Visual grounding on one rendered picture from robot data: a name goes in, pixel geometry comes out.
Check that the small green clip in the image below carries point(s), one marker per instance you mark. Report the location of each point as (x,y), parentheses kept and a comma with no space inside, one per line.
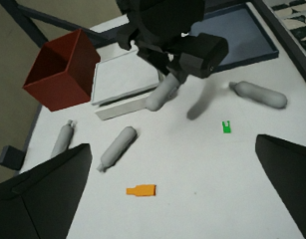
(226,129)

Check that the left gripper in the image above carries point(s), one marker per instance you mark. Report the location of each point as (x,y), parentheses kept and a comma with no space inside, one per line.
(198,56)

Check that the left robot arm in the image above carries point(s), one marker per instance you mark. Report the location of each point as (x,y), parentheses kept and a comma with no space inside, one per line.
(165,18)

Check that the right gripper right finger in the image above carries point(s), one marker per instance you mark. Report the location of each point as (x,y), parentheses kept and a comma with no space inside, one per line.
(284,163)

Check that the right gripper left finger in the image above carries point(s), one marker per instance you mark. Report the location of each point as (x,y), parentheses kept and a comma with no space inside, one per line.
(41,202)

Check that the white cylinder with narrow neck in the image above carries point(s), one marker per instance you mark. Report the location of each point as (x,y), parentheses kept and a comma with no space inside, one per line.
(116,148)
(165,90)

